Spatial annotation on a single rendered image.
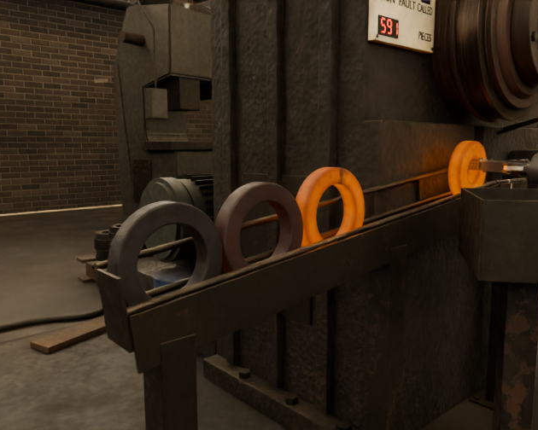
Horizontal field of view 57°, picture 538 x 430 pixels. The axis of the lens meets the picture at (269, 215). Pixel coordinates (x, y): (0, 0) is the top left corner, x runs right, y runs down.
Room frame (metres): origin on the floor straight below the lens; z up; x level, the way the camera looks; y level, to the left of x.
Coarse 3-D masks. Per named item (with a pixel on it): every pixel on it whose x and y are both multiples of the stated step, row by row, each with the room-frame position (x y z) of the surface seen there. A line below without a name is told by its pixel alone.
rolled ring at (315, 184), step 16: (320, 176) 0.93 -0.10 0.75; (336, 176) 0.96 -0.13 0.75; (352, 176) 0.99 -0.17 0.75; (304, 192) 0.92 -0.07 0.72; (320, 192) 0.92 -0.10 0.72; (352, 192) 0.99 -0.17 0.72; (304, 208) 0.90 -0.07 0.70; (352, 208) 1.00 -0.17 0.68; (304, 224) 0.90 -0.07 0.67; (352, 224) 1.00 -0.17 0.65; (304, 240) 0.91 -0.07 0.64; (320, 240) 0.93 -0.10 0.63
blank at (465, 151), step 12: (468, 144) 1.28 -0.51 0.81; (480, 144) 1.32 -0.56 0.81; (456, 156) 1.27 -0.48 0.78; (468, 156) 1.28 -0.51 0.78; (480, 156) 1.33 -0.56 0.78; (456, 168) 1.26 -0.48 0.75; (456, 180) 1.27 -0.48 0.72; (468, 180) 1.29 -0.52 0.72; (480, 180) 1.34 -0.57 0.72; (456, 192) 1.29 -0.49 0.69
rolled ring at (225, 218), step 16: (240, 192) 0.81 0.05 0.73; (256, 192) 0.82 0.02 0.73; (272, 192) 0.85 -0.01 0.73; (288, 192) 0.87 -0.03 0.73; (224, 208) 0.80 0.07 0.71; (240, 208) 0.80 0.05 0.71; (288, 208) 0.87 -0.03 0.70; (224, 224) 0.78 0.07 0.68; (240, 224) 0.80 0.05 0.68; (288, 224) 0.88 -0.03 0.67; (224, 240) 0.78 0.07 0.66; (288, 240) 0.88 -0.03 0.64; (224, 256) 0.78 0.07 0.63; (240, 256) 0.80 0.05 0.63; (272, 256) 0.88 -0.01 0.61
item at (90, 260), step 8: (120, 224) 2.83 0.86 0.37; (96, 232) 2.94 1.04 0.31; (104, 232) 2.99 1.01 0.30; (112, 232) 2.71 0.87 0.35; (96, 240) 2.87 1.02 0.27; (104, 240) 2.86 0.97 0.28; (112, 240) 2.74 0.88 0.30; (96, 248) 2.89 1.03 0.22; (104, 248) 2.87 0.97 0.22; (144, 248) 2.51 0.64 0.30; (88, 256) 3.02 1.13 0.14; (96, 256) 2.90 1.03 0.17; (104, 256) 2.87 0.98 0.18; (152, 256) 2.52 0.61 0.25; (88, 264) 2.83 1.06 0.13; (88, 272) 2.98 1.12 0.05; (80, 280) 2.95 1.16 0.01; (88, 280) 2.93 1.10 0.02; (96, 280) 2.87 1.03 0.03
